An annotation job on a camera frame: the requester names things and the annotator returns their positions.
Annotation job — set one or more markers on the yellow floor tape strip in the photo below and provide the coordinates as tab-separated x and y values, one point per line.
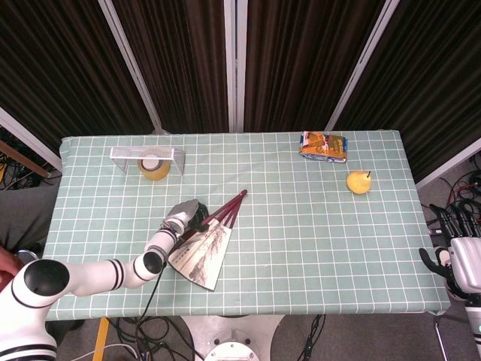
100	338

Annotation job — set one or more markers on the orange snack package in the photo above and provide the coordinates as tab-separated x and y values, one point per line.
323	146

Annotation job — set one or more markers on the paper folding fan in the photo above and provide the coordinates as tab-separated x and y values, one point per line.
203	255

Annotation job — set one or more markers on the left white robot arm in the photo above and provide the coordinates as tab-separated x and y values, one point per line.
90	278

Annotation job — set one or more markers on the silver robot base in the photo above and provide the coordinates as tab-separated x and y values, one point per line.
233	338

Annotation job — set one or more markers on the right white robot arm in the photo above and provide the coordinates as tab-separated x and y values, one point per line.
474	327

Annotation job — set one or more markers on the clear acrylic stand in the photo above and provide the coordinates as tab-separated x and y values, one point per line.
143	152

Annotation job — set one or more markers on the green grid tablecloth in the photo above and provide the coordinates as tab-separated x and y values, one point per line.
300	244

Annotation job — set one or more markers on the yellow pear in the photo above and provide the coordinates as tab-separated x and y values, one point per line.
359	183

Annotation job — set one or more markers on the round silver metal disc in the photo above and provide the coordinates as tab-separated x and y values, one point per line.
28	255

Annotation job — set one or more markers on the yellow tape roll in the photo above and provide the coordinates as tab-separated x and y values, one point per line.
154	173

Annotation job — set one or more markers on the brown wooden board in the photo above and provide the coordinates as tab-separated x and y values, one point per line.
22	158

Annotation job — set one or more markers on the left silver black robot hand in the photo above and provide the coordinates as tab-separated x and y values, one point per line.
184	216

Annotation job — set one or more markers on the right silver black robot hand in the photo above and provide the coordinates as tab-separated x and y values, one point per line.
467	263

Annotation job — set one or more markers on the silver metal tube frame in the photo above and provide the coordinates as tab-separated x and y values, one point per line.
440	338

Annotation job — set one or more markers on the dark folding screen panel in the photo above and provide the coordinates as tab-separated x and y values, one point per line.
176	56
56	56
300	56
432	75

